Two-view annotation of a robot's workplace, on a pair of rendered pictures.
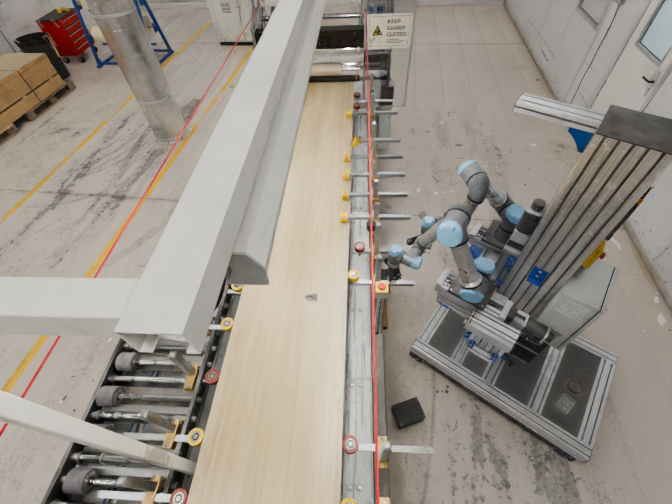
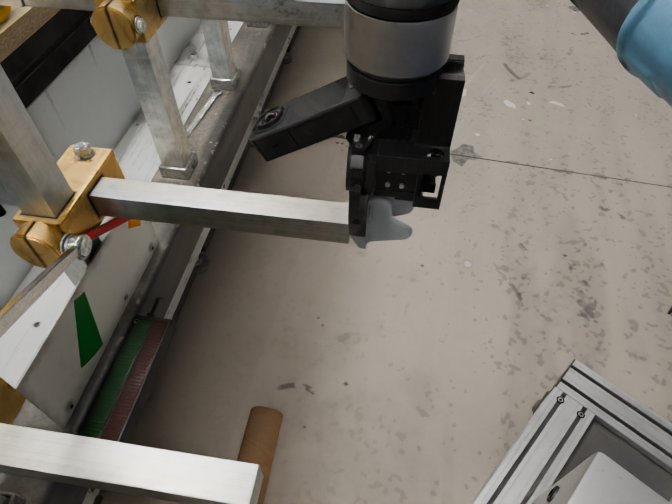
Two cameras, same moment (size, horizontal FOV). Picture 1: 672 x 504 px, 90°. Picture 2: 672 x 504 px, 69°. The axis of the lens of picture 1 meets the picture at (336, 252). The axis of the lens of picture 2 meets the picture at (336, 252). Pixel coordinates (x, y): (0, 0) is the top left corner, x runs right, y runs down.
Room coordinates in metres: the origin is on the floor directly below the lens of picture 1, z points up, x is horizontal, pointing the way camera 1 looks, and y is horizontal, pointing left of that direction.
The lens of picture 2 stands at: (1.15, -0.58, 1.21)
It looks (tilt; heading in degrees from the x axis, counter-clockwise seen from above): 50 degrees down; 2
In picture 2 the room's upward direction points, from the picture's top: straight up
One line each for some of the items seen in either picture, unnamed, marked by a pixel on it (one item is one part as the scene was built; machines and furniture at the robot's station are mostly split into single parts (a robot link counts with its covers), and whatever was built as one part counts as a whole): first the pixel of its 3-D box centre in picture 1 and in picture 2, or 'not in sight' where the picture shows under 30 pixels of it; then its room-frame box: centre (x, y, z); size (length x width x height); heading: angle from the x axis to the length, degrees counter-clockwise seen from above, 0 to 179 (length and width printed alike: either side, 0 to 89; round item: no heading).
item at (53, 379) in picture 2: not in sight; (103, 299); (1.45, -0.31, 0.75); 0.26 x 0.01 x 0.10; 174
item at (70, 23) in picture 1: (69, 36); not in sight; (8.13, 5.18, 0.41); 0.76 x 0.48 x 0.81; 176
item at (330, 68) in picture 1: (324, 69); not in sight; (4.13, -0.02, 1.05); 1.43 x 0.12 x 0.12; 84
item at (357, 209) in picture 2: not in sight; (360, 196); (1.47, -0.59, 0.91); 0.05 x 0.02 x 0.09; 174
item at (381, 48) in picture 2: not in sight; (398, 28); (1.49, -0.61, 1.05); 0.08 x 0.08 x 0.05
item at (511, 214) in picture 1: (513, 217); not in sight; (1.42, -1.12, 1.21); 0.13 x 0.12 x 0.14; 7
